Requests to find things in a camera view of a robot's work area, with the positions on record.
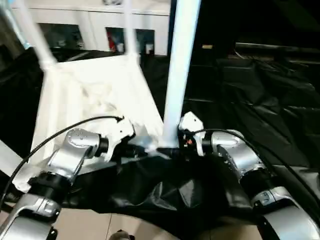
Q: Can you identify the red bottle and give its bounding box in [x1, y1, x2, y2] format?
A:
[108, 35, 119, 53]

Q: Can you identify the grey horizontal rail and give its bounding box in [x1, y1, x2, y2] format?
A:
[235, 42, 320, 54]

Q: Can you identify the white plastic table top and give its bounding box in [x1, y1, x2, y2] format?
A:
[12, 52, 182, 194]

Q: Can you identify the white cabinet with glass doors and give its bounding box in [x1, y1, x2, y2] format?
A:
[10, 0, 172, 56]

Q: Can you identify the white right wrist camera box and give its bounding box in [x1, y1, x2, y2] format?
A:
[178, 112, 206, 157]

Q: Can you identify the black work mat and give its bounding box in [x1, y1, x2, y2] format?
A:
[0, 47, 320, 236]

